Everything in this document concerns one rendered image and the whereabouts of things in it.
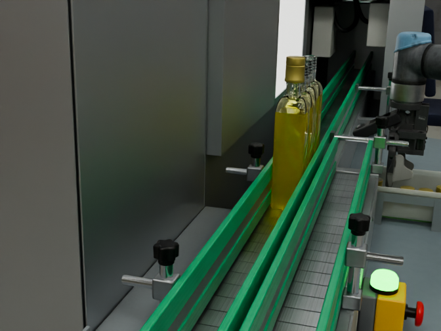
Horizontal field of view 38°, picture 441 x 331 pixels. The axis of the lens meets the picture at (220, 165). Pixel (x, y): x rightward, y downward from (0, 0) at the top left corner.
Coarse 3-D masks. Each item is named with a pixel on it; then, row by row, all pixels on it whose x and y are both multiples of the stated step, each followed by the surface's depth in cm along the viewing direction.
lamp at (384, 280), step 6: (378, 270) 102; (384, 270) 102; (372, 276) 102; (378, 276) 101; (384, 276) 100; (390, 276) 100; (396, 276) 101; (372, 282) 101; (378, 282) 100; (384, 282) 100; (390, 282) 100; (396, 282) 100; (372, 288) 101; (378, 288) 100; (384, 288) 100; (390, 288) 100; (396, 288) 101; (384, 294) 100; (390, 294) 100
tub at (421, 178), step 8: (384, 168) 160; (384, 176) 160; (416, 176) 158; (424, 176) 157; (432, 176) 157; (440, 176) 156; (384, 184) 160; (392, 184) 160; (400, 184) 159; (408, 184) 159; (416, 184) 158; (424, 184) 158; (432, 184) 157; (440, 184) 156; (392, 192) 145; (400, 192) 144; (408, 192) 143; (416, 192) 143; (424, 192) 142; (432, 192) 142
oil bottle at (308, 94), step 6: (306, 90) 119; (306, 96) 118; (312, 96) 120; (312, 102) 119; (312, 108) 120; (312, 114) 120; (312, 120) 121; (312, 126) 122; (312, 132) 123; (312, 138) 124; (306, 162) 121
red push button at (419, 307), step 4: (420, 304) 101; (408, 308) 102; (412, 308) 102; (416, 308) 102; (420, 308) 100; (408, 312) 102; (412, 312) 101; (416, 312) 101; (420, 312) 100; (408, 316) 102; (412, 316) 101; (416, 316) 100; (420, 316) 100; (416, 320) 100; (420, 320) 100; (416, 324) 101; (420, 324) 101
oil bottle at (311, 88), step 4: (308, 88) 124; (312, 88) 124; (312, 92) 124; (316, 92) 126; (316, 96) 125; (316, 100) 125; (316, 104) 126; (316, 108) 127; (316, 112) 127; (316, 116) 128; (316, 120) 129; (312, 144) 126; (312, 148) 127; (312, 152) 128; (312, 156) 128
